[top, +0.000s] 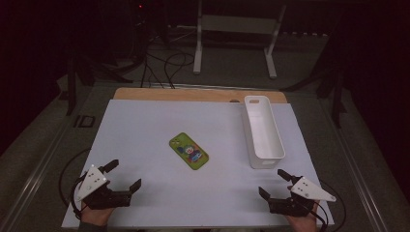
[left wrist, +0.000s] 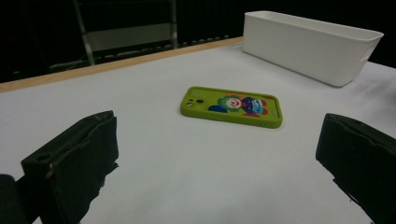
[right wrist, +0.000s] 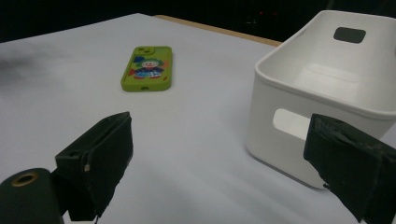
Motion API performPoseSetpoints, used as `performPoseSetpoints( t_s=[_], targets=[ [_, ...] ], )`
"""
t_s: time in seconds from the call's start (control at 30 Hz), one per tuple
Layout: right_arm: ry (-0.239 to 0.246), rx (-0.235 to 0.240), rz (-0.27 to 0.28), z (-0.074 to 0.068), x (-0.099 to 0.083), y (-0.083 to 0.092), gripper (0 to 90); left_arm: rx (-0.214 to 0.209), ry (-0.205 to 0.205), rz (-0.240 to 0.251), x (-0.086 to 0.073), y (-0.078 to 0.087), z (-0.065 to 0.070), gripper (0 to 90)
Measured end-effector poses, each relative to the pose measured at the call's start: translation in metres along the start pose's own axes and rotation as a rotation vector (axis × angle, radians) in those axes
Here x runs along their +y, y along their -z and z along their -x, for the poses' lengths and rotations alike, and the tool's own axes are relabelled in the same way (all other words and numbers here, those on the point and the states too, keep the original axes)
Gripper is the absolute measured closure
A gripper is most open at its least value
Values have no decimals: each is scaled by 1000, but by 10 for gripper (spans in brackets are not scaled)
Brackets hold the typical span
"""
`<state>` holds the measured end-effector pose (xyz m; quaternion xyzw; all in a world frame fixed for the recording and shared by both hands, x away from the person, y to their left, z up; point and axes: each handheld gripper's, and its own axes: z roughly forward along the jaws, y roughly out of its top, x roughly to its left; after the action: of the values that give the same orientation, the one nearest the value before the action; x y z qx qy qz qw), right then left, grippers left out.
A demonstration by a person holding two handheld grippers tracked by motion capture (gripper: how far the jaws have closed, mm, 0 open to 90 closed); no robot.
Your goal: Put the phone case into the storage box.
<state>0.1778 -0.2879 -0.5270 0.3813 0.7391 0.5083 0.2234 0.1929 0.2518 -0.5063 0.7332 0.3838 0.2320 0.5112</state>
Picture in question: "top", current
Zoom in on metal floor rail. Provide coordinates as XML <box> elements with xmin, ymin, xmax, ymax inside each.
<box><xmin>0</xmin><ymin>124</ymin><xmax>72</xmax><ymax>232</ymax></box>
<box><xmin>318</xmin><ymin>96</ymin><xmax>390</xmax><ymax>232</ymax></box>

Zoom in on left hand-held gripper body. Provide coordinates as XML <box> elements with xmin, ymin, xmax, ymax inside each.
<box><xmin>76</xmin><ymin>163</ymin><xmax>133</xmax><ymax>211</ymax></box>

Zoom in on person's left hand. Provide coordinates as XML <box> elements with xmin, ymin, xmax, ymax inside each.
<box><xmin>79</xmin><ymin>200</ymin><xmax>116</xmax><ymax>227</ymax></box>

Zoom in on white metal stand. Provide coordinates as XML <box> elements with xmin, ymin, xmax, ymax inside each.
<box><xmin>192</xmin><ymin>0</ymin><xmax>288</xmax><ymax>80</ymax></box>

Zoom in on black tripod stand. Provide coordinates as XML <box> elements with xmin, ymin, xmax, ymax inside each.
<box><xmin>65</xmin><ymin>47</ymin><xmax>133</xmax><ymax>117</ymax></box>
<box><xmin>279</xmin><ymin>42</ymin><xmax>348</xmax><ymax>130</ymax></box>

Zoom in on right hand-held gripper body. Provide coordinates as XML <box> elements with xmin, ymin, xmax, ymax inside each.
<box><xmin>268</xmin><ymin>176</ymin><xmax>337</xmax><ymax>218</ymax></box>

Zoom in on white table mat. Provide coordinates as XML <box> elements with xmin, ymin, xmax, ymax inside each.
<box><xmin>61</xmin><ymin>99</ymin><xmax>336</xmax><ymax>229</ymax></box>

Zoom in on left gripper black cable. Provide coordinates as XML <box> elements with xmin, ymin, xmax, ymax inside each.
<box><xmin>57</xmin><ymin>147</ymin><xmax>93</xmax><ymax>220</ymax></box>

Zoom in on white plastic bin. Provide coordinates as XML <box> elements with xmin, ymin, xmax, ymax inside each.
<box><xmin>243</xmin><ymin>95</ymin><xmax>286</xmax><ymax>170</ymax></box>

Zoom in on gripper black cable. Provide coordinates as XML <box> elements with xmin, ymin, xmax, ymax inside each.
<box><xmin>57</xmin><ymin>147</ymin><xmax>93</xmax><ymax>220</ymax></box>
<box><xmin>307</xmin><ymin>179</ymin><xmax>347</xmax><ymax>232</ymax></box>

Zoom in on green cartoon phone case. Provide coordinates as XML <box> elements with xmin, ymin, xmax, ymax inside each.
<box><xmin>168</xmin><ymin>131</ymin><xmax>210</xmax><ymax>171</ymax></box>

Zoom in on person's right hand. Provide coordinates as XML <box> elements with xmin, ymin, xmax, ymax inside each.
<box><xmin>284</xmin><ymin>200</ymin><xmax>321</xmax><ymax>232</ymax></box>

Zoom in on black floor cables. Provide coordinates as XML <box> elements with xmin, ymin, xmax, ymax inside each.
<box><xmin>139</xmin><ymin>50</ymin><xmax>196</xmax><ymax>90</ymax></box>

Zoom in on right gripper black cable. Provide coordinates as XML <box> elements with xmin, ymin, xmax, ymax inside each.
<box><xmin>307</xmin><ymin>179</ymin><xmax>347</xmax><ymax>232</ymax></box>

